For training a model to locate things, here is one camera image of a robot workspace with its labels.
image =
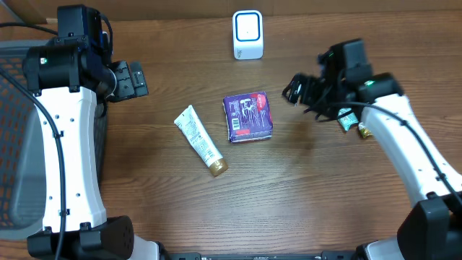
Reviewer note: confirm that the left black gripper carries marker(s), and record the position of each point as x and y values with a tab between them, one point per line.
131	81

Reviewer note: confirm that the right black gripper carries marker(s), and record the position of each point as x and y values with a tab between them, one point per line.
308	91

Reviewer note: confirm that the mint green wipes packet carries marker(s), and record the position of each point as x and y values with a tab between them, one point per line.
347	119

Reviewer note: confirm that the green yellow snack packet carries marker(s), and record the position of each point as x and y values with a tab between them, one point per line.
364	131

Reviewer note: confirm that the white conditioner tube gold cap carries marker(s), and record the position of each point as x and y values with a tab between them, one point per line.
194	131

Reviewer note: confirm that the purple Carefree pad pack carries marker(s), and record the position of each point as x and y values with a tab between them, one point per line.
248	117

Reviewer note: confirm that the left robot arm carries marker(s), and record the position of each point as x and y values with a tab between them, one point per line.
67	79

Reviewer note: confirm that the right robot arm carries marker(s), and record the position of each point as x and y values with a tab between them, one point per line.
347	85

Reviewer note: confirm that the white barcode scanner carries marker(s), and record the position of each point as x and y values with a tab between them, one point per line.
247	31

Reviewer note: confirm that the grey plastic shopping basket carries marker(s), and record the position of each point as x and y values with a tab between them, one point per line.
22	158

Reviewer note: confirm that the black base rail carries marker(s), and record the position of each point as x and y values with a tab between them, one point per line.
325	255

